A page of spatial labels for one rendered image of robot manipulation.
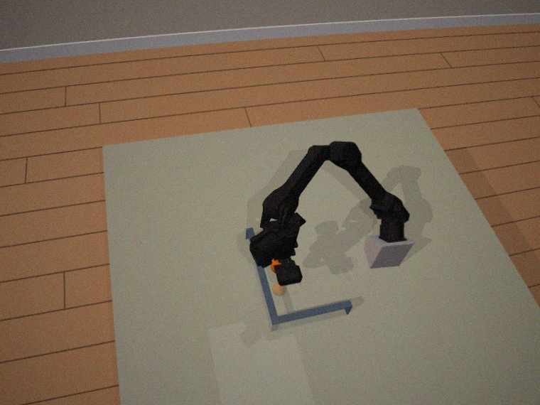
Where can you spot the blue clear corner wall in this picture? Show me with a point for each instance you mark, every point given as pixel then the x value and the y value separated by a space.
pixel 291 316

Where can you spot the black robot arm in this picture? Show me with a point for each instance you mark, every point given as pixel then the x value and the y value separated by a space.
pixel 282 203

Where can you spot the clear l-shaped low wall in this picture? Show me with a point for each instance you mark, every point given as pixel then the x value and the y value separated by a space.
pixel 280 326

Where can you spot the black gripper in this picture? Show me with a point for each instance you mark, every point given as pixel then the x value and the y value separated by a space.
pixel 287 272

